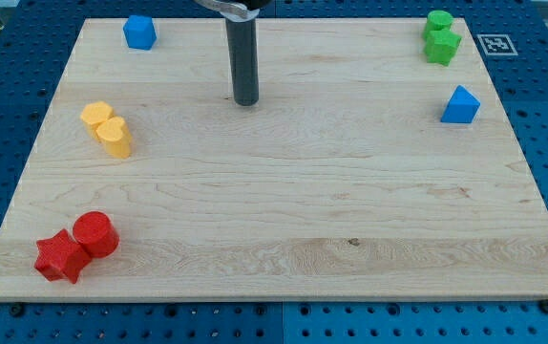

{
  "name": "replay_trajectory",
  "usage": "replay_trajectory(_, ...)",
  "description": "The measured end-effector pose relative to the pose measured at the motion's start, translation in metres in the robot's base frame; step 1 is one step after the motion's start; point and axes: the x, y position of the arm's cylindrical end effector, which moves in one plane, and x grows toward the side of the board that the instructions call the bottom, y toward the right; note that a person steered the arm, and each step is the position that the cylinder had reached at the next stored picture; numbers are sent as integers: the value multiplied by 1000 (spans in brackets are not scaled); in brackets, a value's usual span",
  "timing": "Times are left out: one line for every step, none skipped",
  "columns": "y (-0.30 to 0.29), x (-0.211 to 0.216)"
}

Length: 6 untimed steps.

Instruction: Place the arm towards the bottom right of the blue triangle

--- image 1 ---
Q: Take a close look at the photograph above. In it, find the metal clamp on arm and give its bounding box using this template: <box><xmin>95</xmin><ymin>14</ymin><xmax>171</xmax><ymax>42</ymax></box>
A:
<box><xmin>194</xmin><ymin>0</ymin><xmax>272</xmax><ymax>22</ymax></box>

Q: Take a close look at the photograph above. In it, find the blue triangle block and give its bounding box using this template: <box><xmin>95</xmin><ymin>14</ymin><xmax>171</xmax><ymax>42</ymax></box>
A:
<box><xmin>440</xmin><ymin>85</ymin><xmax>481</xmax><ymax>124</ymax></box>

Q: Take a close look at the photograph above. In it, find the wooden board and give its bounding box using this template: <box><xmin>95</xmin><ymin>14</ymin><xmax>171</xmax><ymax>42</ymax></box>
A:
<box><xmin>0</xmin><ymin>16</ymin><xmax>548</xmax><ymax>303</ymax></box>

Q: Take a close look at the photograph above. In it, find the yellow heart block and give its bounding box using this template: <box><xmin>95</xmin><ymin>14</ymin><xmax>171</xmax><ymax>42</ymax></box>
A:
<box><xmin>96</xmin><ymin>117</ymin><xmax>132</xmax><ymax>159</ymax></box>

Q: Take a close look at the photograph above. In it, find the red cylinder block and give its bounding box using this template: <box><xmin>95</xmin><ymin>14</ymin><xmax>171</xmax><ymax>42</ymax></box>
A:
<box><xmin>73</xmin><ymin>211</ymin><xmax>119</xmax><ymax>258</ymax></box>

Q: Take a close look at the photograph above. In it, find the yellow hexagon block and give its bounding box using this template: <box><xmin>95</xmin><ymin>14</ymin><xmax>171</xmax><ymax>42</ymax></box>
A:
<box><xmin>80</xmin><ymin>101</ymin><xmax>116</xmax><ymax>141</ymax></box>

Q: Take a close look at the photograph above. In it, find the blue hexagon block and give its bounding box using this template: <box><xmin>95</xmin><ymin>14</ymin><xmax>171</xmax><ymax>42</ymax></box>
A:
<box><xmin>122</xmin><ymin>15</ymin><xmax>157</xmax><ymax>51</ymax></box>

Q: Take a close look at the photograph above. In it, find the green star block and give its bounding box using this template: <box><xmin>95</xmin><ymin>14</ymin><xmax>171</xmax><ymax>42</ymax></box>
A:
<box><xmin>424</xmin><ymin>29</ymin><xmax>462</xmax><ymax>66</ymax></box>

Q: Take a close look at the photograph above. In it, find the green cylinder block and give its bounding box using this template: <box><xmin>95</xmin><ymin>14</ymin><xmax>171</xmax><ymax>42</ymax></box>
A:
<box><xmin>422</xmin><ymin>10</ymin><xmax>454</xmax><ymax>40</ymax></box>

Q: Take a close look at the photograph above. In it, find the red star block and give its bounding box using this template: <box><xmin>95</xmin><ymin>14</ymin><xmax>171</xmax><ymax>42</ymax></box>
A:
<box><xmin>34</xmin><ymin>228</ymin><xmax>92</xmax><ymax>284</ymax></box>

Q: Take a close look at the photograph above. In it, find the white fiducial marker tag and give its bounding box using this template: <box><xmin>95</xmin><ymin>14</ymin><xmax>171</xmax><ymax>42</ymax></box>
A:
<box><xmin>477</xmin><ymin>33</ymin><xmax>517</xmax><ymax>56</ymax></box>

